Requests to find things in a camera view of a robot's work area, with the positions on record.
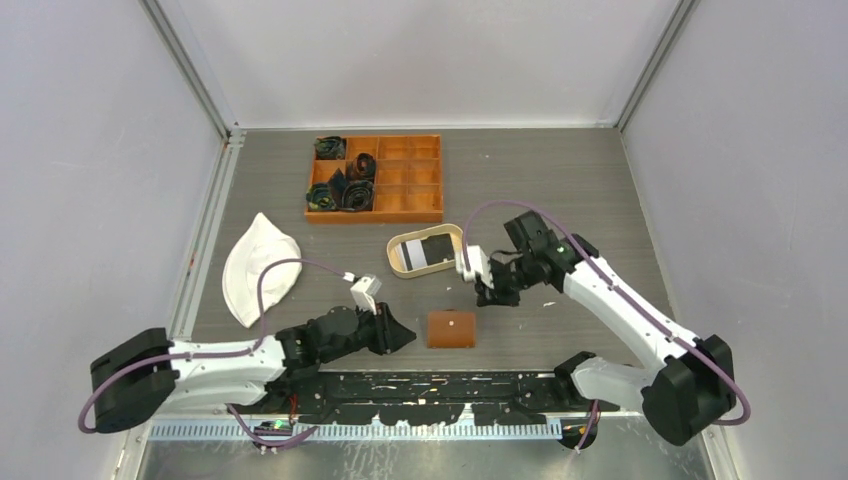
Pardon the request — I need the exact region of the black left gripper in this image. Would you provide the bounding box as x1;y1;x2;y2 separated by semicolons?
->
320;298;416;363

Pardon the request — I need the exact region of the brown leather card holder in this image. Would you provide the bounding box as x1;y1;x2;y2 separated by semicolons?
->
426;310;477;349

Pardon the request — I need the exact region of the beige oval tray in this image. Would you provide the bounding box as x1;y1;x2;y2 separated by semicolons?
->
386;223;463;279

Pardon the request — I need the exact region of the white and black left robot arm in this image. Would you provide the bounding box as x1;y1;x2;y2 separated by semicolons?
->
78;302;417;434

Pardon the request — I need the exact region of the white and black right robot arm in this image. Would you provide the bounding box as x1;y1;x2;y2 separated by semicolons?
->
456;209;751;446

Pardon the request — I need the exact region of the white card with black stripe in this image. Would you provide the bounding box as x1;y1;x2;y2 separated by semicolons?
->
396;239;428;272

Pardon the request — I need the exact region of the orange wooden compartment box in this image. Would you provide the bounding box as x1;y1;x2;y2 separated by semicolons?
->
304;134;444;224

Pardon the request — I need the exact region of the white cloth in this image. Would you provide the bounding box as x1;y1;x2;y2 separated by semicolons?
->
221;212;302;328

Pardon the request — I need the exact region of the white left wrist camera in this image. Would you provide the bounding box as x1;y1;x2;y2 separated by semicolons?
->
350;274;382;314

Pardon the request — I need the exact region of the aluminium frame rail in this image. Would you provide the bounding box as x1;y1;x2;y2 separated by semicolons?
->
122;370;727;444

